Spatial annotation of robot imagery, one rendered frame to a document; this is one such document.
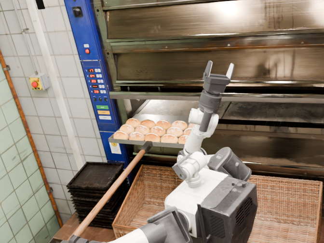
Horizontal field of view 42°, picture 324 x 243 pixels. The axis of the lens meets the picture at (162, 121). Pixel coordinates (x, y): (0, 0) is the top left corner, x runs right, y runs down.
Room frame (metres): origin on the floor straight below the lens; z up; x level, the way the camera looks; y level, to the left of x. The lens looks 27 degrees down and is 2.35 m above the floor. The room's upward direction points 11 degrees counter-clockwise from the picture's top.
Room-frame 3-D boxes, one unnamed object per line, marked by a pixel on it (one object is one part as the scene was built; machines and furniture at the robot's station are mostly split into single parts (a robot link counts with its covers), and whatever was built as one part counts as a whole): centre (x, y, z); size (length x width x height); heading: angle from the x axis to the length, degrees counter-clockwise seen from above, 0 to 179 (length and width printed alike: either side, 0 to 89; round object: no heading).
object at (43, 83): (2.71, 0.76, 1.46); 0.10 x 0.07 x 0.10; 62
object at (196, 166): (1.33, -0.08, 1.47); 0.10 x 0.07 x 0.09; 137
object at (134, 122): (2.34, 0.18, 1.21); 0.10 x 0.07 x 0.06; 64
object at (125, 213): (2.08, 0.06, 0.72); 0.56 x 0.49 x 0.28; 62
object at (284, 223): (1.80, -0.47, 0.72); 0.56 x 0.49 x 0.28; 62
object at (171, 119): (2.23, 0.00, 1.19); 0.55 x 0.36 x 0.03; 61
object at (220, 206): (1.28, -0.12, 1.27); 0.34 x 0.30 x 0.36; 137
